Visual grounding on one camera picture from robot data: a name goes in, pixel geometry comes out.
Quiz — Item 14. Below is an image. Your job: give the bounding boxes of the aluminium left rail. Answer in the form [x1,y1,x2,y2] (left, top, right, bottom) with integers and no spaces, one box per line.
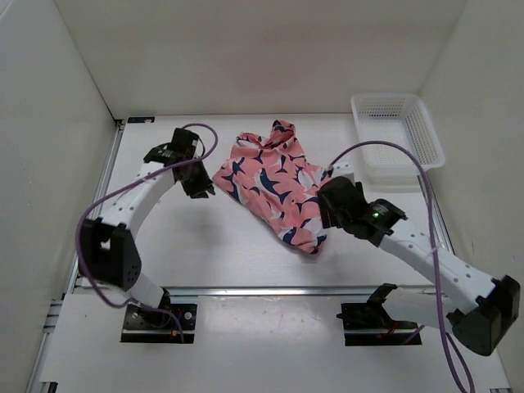
[64,119,126,296]

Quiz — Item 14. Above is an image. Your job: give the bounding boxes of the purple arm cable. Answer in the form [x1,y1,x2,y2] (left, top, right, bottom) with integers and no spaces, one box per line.
[76,122,219,309]
[327,141,476,393]

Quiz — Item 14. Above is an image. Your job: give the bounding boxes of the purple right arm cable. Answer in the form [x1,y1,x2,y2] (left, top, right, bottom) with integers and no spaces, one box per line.
[327,141,476,393]

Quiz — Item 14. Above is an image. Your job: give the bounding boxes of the blue corner label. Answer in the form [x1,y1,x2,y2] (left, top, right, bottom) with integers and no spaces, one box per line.
[127,116,156,124]

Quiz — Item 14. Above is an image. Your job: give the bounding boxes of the pink shark print shorts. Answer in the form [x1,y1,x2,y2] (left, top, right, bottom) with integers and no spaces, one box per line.
[212,120,331,255]

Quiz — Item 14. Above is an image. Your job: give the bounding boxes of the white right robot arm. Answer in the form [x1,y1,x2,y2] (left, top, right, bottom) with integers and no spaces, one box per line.
[317,176,521,356]

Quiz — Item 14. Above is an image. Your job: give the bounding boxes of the aluminium rail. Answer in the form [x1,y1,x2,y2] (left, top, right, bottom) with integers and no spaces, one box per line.
[64,119,126,296]
[65,284,435,302]

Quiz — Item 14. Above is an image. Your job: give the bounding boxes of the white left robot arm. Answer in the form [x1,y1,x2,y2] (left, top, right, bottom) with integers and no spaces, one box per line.
[75,123,215,328]

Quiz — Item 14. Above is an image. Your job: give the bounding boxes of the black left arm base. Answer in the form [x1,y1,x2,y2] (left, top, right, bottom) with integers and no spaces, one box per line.
[120,301,197,345]

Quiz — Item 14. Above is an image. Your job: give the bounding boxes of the white plastic basket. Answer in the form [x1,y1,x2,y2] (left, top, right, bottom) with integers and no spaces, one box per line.
[350,93,445,179]

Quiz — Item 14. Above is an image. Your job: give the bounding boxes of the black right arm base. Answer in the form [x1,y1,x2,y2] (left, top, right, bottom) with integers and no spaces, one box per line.
[337,283,422,346]

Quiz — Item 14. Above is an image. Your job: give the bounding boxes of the aluminium front rail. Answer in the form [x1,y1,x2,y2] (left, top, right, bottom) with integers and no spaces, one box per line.
[65,284,435,302]

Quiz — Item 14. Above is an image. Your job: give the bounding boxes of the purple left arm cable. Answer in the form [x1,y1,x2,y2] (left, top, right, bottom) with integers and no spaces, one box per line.
[76,122,219,309]

